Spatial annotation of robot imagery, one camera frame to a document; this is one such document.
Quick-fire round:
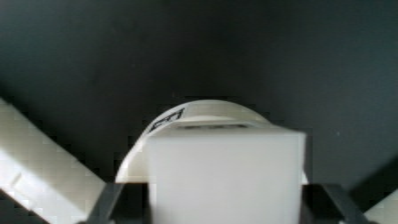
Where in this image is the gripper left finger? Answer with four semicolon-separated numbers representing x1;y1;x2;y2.
77;183;148;224

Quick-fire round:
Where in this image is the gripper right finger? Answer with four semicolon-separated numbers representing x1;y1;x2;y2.
301;184;372;224

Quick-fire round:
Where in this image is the white stool leg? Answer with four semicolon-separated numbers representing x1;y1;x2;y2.
145;124;305;224

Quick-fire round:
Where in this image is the white round stool seat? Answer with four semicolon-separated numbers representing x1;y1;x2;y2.
115;100;303;183

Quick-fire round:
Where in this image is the white right barrier wall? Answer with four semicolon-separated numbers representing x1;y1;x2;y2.
363;190;398;224

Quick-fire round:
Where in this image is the white barrier wall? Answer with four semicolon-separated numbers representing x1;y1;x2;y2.
0;99;104;224
363;190;398;224

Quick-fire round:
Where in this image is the white front barrier wall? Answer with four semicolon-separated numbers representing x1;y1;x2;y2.
0;99;104;224

